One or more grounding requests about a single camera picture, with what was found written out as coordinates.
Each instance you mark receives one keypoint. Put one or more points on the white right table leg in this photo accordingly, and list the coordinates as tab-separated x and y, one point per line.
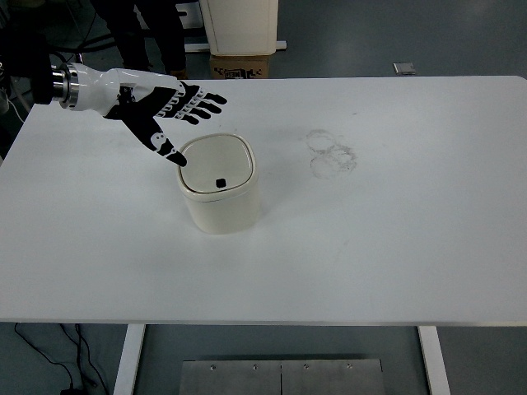
433	360

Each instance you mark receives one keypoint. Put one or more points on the person in dark trousers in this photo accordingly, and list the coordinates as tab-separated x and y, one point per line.
162	20

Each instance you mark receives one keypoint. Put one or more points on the white left table leg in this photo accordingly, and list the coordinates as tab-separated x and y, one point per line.
129	360

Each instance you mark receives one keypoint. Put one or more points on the white cabinet box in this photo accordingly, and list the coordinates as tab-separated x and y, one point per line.
240	27

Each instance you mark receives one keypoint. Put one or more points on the white table foot bar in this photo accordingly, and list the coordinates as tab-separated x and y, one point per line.
205	47

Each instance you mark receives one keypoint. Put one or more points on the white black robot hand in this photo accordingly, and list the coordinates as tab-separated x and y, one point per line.
137	99

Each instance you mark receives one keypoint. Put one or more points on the white table leg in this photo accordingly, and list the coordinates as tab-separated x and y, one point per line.
129	360
433	360

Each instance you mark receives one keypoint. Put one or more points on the cream plastic trash can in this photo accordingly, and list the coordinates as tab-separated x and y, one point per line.
220	183

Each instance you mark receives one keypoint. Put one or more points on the brown cardboard box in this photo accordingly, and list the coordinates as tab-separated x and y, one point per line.
239	67

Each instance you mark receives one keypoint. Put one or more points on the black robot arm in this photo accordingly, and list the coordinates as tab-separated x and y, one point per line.
26	54

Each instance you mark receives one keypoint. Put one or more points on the small grey floor plate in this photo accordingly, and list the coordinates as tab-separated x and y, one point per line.
404	69

